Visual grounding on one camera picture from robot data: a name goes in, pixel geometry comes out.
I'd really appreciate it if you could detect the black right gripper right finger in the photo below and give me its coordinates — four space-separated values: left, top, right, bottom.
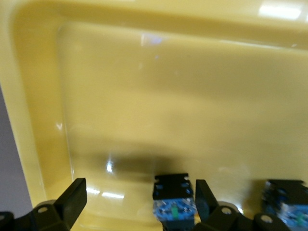
191 179 293 231

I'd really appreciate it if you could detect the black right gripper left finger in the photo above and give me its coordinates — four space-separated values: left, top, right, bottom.
0 178 87 231

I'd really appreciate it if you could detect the brown table cover mat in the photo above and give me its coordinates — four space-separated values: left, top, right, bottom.
0 84 33 215

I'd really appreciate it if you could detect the yellow plastic tray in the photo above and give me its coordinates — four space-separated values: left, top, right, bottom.
0 0 308 231

